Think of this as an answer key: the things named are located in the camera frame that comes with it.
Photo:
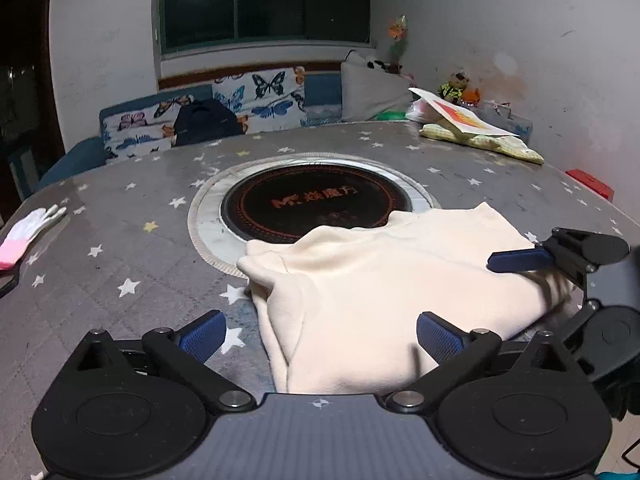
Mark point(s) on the small butterfly print cushion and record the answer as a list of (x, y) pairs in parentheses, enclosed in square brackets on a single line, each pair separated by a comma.
[(135, 130)]

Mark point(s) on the orange toy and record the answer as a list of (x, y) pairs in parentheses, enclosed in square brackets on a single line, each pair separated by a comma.
[(471, 96)]

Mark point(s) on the clear plastic container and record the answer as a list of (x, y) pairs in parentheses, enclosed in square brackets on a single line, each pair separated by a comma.
[(515, 117)]

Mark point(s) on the green patterned cloth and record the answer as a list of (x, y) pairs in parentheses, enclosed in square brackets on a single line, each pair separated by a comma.
[(490, 145)]

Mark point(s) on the artificial flower decoration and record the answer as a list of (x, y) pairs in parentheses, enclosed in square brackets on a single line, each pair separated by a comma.
[(397, 35)]

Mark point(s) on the blue sofa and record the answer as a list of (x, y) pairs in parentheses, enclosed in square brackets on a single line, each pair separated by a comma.
[(322, 92)]

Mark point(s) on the panda plush toy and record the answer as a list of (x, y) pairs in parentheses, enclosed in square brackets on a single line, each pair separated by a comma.
[(377, 63)]

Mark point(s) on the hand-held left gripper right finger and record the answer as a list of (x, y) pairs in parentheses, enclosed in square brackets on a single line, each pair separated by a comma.
[(440, 337)]

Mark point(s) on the clear plastic bag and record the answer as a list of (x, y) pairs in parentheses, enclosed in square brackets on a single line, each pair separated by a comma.
[(417, 109)]

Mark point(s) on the cream shirt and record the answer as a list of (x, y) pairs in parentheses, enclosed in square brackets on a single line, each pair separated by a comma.
[(380, 300)]

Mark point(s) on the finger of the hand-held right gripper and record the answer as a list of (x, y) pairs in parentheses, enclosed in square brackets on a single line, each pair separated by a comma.
[(520, 260), (582, 322)]

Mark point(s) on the red box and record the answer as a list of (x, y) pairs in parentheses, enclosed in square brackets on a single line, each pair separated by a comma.
[(592, 184)]

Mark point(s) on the bear plush toy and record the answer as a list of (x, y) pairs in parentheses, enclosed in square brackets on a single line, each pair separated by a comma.
[(454, 86)]

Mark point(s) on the black backpack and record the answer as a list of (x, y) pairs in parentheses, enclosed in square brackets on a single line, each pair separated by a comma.
[(207, 122)]

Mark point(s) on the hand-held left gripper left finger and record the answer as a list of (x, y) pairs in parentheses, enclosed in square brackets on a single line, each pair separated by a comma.
[(204, 336)]

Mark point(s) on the grey pillow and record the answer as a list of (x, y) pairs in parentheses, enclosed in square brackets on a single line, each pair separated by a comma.
[(372, 95)]

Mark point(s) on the large butterfly print cushion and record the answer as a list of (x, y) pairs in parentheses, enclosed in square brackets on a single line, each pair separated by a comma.
[(260, 97)]

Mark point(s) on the paper sheet with orange print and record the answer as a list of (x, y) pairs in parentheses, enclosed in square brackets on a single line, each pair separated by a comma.
[(460, 115)]

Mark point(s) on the white and pink glove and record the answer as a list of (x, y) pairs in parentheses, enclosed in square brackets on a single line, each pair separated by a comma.
[(25, 232)]

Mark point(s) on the grey star-patterned tablecloth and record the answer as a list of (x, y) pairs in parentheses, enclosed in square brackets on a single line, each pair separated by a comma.
[(125, 240)]

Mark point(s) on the window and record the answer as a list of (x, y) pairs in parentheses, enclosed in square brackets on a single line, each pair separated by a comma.
[(265, 2)]

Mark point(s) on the green plastic item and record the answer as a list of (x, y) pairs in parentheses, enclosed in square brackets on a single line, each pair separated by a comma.
[(391, 115)]

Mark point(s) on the round black induction cooker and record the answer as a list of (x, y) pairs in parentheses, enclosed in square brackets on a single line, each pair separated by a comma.
[(315, 205)]

